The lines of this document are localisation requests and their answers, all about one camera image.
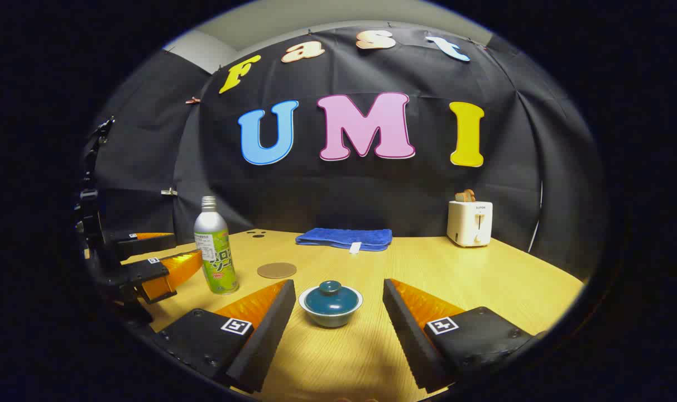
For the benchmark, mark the black backdrop cloth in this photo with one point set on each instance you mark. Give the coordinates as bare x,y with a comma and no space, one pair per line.
327,190

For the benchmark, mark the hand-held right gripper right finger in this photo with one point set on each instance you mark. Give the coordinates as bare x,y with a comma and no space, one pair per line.
411,340

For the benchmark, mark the round brown coaster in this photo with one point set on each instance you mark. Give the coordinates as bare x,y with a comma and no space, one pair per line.
277,270

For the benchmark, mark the folded blue towel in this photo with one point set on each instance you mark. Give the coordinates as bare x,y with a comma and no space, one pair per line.
338,237

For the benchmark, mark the teal teacup lid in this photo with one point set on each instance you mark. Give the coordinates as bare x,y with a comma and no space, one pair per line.
332,301

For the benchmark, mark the silver green-label water bottle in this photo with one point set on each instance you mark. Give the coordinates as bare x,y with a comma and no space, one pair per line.
215,268

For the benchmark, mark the teal white-lined teacup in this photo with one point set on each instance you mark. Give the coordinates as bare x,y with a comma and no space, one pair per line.
330,320

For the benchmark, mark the white toaster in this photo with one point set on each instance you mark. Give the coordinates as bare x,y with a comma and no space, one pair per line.
464,226

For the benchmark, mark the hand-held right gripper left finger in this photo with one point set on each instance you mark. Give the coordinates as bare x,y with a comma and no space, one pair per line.
265,340

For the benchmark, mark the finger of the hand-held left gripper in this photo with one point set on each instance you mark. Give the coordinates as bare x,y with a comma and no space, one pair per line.
148,247
143,272

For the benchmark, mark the bread slice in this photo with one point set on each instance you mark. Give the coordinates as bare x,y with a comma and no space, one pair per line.
464,196

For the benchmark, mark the small copper clip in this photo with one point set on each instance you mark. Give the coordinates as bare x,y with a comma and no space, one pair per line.
192,100

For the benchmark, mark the small metal clip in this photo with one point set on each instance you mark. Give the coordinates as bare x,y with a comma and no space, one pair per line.
169,191

